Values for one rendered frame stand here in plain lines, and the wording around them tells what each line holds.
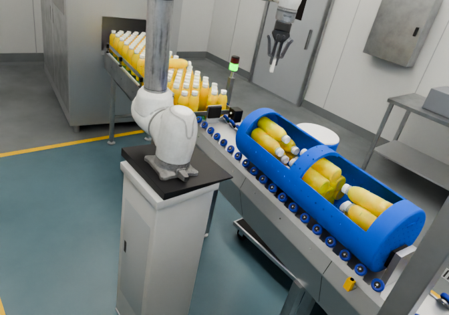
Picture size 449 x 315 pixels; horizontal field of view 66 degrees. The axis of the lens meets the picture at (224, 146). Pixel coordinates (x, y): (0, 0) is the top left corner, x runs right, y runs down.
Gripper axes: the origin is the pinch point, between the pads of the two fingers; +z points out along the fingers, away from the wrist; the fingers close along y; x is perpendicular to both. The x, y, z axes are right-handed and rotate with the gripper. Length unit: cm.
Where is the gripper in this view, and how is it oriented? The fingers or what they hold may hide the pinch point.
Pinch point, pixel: (272, 65)
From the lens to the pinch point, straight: 173.2
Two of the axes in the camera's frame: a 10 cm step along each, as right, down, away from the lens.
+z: -1.9, 8.7, 4.6
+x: -0.2, -4.7, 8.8
